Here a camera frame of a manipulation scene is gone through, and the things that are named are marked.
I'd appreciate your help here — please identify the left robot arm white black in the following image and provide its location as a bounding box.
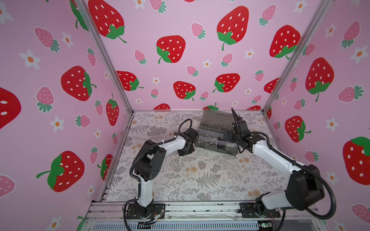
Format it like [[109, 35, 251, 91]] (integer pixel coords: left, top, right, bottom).
[[130, 128, 199, 208]]

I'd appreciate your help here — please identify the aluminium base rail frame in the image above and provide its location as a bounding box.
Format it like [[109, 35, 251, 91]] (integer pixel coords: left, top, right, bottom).
[[78, 201, 329, 231]]

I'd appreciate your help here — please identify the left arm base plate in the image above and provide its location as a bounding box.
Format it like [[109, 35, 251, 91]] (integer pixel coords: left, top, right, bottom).
[[126, 203, 166, 219]]

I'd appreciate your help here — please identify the grey plastic compartment box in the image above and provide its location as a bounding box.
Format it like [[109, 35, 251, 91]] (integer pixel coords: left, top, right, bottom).
[[195, 109, 239, 156]]

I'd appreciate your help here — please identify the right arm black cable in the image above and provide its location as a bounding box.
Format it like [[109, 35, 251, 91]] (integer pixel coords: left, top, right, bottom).
[[230, 108, 337, 220]]

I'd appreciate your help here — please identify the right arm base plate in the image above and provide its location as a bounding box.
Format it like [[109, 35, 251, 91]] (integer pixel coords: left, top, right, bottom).
[[237, 202, 281, 218]]

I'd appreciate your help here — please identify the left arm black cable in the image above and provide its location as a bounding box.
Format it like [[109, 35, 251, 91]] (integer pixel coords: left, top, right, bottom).
[[122, 118, 194, 231]]

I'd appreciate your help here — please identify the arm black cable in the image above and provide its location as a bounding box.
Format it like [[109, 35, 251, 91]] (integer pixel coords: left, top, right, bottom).
[[122, 118, 194, 231], [230, 108, 337, 220]]

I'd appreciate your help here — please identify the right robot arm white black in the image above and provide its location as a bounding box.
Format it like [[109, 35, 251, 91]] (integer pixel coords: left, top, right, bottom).
[[232, 118, 325, 213]]

